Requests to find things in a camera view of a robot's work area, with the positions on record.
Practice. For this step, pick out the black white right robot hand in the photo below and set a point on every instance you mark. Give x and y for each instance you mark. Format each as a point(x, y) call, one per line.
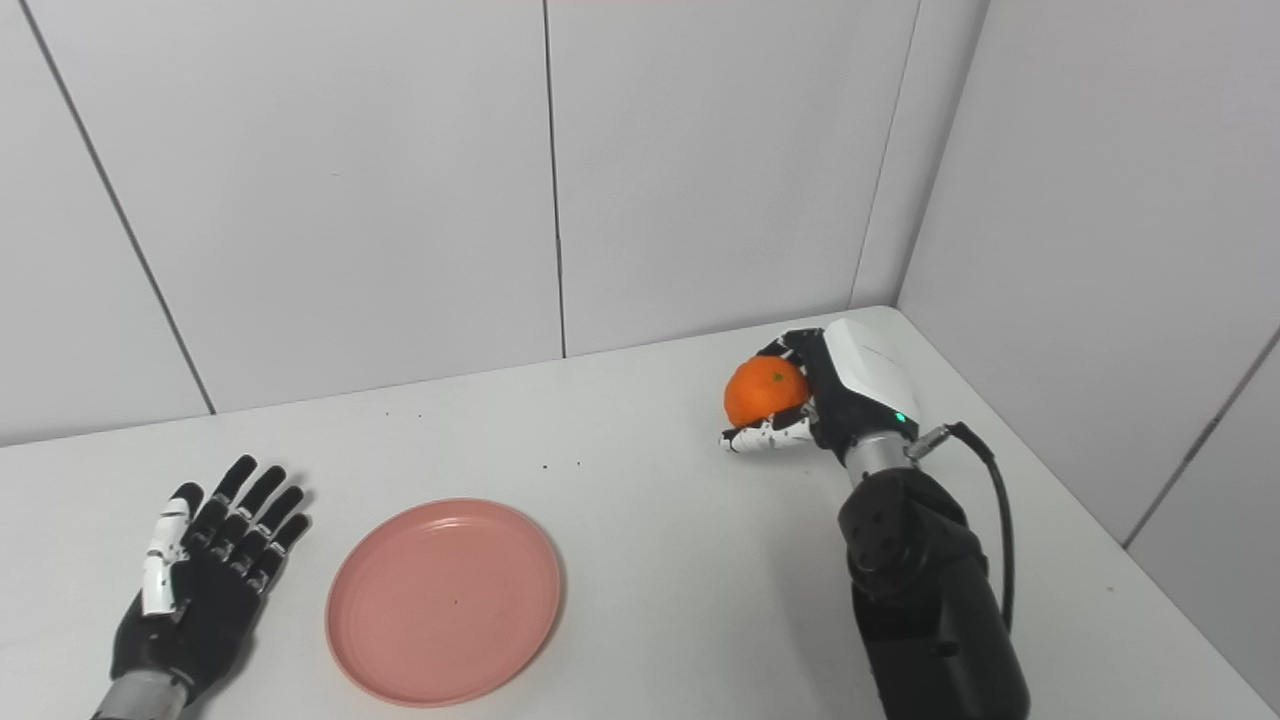
point(860, 385)

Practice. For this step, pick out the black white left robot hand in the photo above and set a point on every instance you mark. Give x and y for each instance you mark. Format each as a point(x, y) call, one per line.
point(195, 600)

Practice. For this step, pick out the orange fruit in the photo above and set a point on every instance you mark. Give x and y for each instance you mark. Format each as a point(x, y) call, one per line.
point(765, 392)

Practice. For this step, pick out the pink round plate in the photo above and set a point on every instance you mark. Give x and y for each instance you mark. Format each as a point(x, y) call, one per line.
point(445, 602)

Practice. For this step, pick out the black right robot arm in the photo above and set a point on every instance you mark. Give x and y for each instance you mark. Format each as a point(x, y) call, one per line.
point(920, 590)

